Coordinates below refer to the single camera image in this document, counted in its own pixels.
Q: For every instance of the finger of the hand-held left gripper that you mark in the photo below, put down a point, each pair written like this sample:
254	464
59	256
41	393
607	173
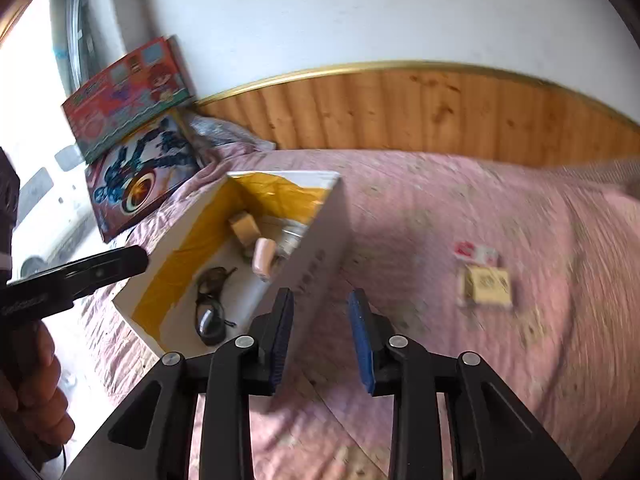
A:
115	265

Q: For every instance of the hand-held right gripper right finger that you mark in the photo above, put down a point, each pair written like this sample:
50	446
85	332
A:
361	345

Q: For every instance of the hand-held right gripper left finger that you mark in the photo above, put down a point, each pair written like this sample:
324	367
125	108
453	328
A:
281	345

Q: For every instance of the black tape roll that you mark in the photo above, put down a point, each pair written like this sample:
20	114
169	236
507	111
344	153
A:
210	331

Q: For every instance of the pink bottle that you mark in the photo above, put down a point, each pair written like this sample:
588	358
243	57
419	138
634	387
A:
263	257

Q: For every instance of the dark safety goggles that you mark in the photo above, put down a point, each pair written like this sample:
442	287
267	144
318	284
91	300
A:
210	285

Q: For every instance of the white cardboard box yellow tape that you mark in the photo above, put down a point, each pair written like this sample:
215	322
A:
320	240

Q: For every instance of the small brown box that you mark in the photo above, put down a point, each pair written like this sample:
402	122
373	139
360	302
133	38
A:
245	230

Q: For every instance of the person's left hand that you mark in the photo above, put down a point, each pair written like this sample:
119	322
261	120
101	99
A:
45	410

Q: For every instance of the white vehicle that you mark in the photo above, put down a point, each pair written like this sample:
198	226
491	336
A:
50	210

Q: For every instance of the blue robot toy box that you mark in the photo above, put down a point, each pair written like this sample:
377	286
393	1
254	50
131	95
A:
140	180

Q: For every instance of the pink printed bedspread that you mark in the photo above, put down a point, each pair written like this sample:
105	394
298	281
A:
450	360

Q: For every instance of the yellow tissue pack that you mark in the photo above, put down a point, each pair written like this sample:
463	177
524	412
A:
487	285

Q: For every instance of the red and white pack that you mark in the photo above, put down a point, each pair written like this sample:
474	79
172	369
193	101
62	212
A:
470	251

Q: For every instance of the grey plastic bag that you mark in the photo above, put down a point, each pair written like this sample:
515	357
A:
220	132

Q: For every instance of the teal and red toy box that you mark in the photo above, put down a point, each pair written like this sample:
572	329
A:
125	95

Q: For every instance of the wooden headboard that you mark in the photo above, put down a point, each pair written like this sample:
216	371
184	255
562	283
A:
425	110

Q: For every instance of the grey window frame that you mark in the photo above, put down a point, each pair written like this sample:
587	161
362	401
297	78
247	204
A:
75	25

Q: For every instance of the brown wooden door frame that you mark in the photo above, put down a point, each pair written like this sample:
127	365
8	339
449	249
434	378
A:
20	7

